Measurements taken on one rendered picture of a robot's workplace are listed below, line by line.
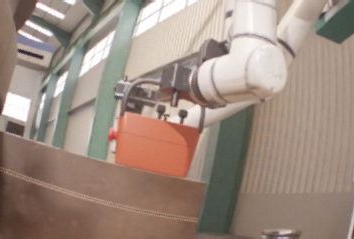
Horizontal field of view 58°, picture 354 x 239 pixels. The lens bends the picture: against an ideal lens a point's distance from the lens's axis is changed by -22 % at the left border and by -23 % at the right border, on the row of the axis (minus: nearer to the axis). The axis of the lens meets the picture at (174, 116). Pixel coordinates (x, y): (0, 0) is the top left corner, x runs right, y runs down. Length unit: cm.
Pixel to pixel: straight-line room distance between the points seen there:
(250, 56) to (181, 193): 43
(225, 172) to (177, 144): 910
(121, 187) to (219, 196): 908
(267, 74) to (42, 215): 62
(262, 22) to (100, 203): 55
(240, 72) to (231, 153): 953
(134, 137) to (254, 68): 41
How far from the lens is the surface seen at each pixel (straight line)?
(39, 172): 93
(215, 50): 78
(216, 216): 999
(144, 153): 93
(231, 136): 1016
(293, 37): 133
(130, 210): 92
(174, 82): 75
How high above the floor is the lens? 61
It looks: 13 degrees up
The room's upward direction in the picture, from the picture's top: 10 degrees clockwise
